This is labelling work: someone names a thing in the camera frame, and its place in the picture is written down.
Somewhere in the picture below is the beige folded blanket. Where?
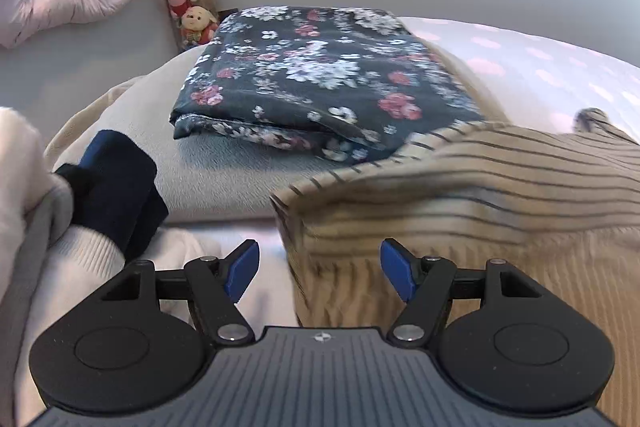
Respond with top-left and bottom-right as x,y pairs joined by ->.
43,43 -> 511,226

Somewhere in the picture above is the beige striped shirt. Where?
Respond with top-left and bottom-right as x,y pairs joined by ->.
271,109 -> 639,426

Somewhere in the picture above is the dark navy sock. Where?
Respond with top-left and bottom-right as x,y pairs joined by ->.
55,130 -> 168,262

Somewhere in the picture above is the stack of cream folded clothes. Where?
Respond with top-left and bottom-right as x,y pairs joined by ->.
1,108 -> 124,426

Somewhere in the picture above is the dark floral folded garment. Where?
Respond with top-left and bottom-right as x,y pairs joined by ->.
169,5 -> 484,164

